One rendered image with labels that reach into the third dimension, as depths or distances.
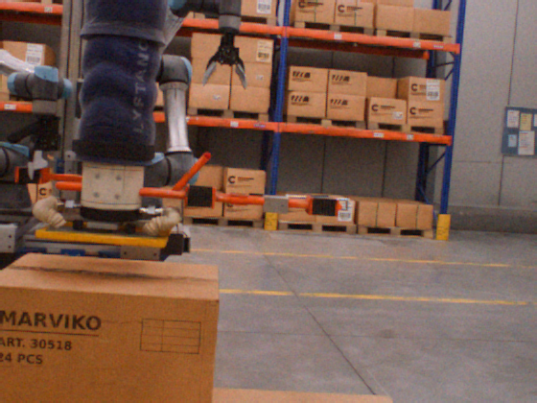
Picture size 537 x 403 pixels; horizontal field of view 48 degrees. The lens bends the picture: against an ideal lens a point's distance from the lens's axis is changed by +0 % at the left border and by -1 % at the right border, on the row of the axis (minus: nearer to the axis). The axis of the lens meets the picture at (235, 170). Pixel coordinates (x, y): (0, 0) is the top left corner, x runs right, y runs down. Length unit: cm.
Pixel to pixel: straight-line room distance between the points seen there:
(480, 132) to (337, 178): 275
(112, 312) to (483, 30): 1063
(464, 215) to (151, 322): 1009
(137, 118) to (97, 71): 16
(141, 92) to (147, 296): 54
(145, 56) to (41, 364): 84
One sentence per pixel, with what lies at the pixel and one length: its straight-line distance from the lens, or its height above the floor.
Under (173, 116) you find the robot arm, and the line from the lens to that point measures 239.
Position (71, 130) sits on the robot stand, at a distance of 247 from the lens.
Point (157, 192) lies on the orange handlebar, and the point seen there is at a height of 118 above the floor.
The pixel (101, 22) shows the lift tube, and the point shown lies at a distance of 167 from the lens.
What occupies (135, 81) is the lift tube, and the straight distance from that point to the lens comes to 166.
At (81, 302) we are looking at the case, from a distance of 160.
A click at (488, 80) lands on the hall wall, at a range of 1171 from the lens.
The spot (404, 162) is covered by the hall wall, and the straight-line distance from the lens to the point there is 1102.
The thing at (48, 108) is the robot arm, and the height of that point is 140.
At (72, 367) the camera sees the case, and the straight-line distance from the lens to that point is 165.
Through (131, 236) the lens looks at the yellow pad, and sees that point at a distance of 163.
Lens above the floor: 136
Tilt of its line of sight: 3 degrees down
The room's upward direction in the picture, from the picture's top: 4 degrees clockwise
